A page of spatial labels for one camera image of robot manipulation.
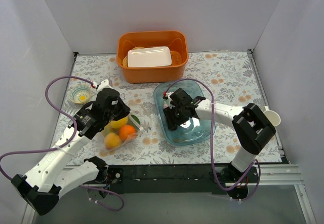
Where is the yellow lemon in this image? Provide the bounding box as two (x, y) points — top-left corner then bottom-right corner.
(109, 116), (128, 129)

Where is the clear zip top bag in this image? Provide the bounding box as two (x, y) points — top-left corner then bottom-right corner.
(97, 111), (144, 156)

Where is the yellow peach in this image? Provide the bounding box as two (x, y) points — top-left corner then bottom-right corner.
(104, 132), (122, 150)

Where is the orange tangerine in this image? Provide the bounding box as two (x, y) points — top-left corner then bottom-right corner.
(119, 125), (136, 141)

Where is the green lime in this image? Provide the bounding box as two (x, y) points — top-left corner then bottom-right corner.
(130, 115), (140, 125)

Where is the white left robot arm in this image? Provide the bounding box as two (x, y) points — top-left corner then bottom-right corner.
(11, 88), (130, 215)

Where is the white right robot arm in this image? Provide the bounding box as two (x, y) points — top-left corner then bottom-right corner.
(163, 88), (281, 182)

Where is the clear blue plastic tray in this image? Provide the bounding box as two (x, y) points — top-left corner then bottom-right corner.
(153, 80), (211, 146)

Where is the small patterned bowl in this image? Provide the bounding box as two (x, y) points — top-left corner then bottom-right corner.
(69, 84), (92, 104)

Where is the white rectangular dish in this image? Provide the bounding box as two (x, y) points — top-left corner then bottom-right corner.
(126, 46), (172, 68)

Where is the yellow plate in basket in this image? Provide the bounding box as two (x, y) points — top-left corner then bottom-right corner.
(122, 47), (143, 67)

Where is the orange plastic basket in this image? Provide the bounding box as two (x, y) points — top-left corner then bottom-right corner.
(116, 30), (189, 84)

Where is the white plastic cup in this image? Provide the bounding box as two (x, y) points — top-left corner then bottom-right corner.
(262, 106), (281, 127)

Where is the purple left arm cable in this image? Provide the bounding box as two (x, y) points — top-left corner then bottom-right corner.
(0, 76), (125, 212)

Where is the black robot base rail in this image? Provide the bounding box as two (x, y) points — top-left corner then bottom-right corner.
(86, 163), (264, 197)

